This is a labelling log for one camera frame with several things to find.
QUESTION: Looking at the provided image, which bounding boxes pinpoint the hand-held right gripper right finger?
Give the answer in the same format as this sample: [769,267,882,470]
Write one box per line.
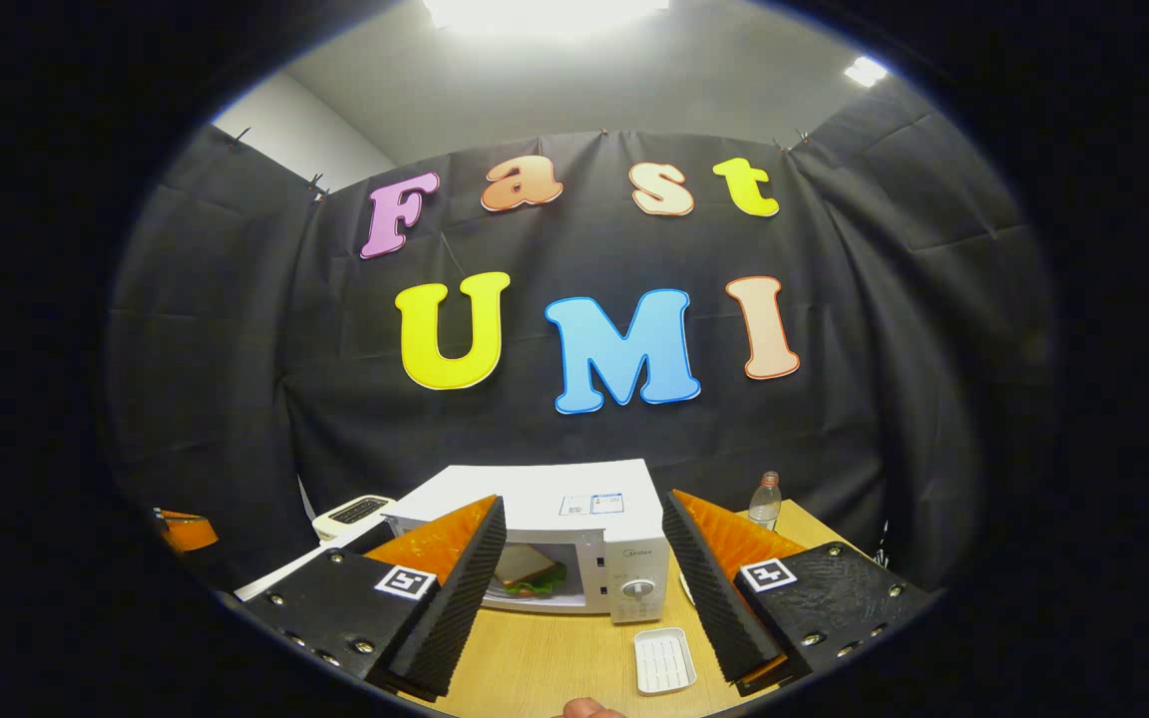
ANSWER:
[660,489,936,689]

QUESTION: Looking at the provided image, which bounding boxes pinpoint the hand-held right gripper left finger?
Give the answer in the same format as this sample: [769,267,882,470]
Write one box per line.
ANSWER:
[238,495,509,698]

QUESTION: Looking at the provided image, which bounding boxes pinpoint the sandwich with lettuce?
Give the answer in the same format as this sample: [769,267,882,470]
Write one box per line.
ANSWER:
[493,543,569,599]

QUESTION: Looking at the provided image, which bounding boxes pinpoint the white microwave oven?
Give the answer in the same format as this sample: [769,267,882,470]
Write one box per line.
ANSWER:
[235,459,671,626]

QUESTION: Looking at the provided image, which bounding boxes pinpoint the white rectangular tray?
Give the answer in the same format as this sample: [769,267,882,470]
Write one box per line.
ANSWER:
[633,627,697,696]

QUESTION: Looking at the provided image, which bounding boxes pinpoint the clear plastic bottle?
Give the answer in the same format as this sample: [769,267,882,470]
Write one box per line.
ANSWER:
[748,472,783,532]

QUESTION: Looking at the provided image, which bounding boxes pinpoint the white toaster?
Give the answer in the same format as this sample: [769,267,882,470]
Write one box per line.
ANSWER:
[312,495,398,544]

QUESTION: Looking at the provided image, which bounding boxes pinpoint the black backdrop cloth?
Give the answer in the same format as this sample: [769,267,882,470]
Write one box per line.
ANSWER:
[106,80,1059,599]

